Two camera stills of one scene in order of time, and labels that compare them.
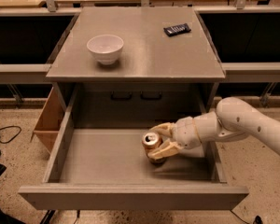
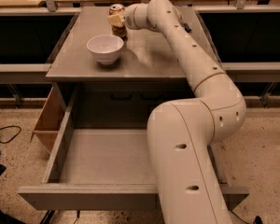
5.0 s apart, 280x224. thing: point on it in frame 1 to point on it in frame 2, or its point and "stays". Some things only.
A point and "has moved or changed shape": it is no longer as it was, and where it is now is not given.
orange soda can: (149, 141) has moved or changed shape
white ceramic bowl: (106, 48) stays
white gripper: (185, 132) to (129, 19)
